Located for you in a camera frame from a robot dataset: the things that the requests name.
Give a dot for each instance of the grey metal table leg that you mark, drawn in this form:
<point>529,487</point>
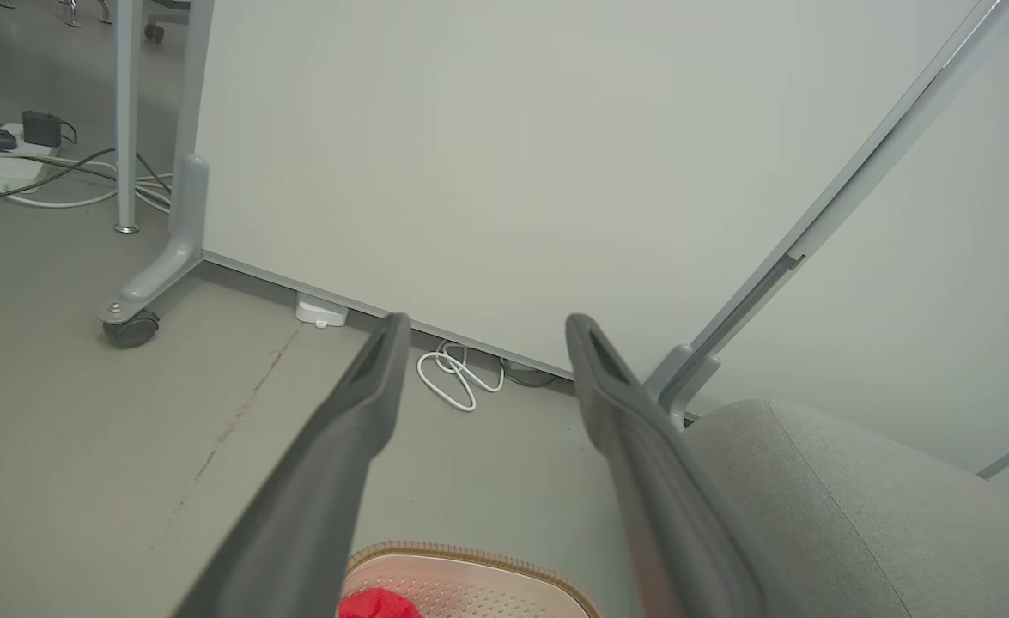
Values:
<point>127,112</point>

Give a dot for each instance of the white power strip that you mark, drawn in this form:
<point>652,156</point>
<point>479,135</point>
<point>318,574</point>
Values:
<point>6,172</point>

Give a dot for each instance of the narrow white partition panel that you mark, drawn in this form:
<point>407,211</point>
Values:
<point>942,300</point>

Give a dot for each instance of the black power adapter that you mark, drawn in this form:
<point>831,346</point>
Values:
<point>40,129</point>

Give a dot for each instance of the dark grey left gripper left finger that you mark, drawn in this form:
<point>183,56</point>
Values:
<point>315,498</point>

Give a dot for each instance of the black office chair caster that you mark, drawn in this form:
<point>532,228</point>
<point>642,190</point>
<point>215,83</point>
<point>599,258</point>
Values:
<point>154,33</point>

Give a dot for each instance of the red cloth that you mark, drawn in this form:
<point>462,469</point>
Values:
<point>375,606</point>

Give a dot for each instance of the small white adapter box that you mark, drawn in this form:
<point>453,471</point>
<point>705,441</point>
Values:
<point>320,310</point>

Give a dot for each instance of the grey fabric sofa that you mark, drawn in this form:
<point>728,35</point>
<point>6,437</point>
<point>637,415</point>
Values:
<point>856,524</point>

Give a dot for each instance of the black caster wheel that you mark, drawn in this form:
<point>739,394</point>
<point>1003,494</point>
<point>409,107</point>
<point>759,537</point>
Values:
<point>130,330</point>

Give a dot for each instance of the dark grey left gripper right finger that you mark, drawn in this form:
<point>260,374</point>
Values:
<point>659,498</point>

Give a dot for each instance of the wide white partition panel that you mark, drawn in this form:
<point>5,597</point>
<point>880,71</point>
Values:
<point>513,154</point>

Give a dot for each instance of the white perforated laundry basket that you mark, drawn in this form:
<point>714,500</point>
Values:
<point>478,584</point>

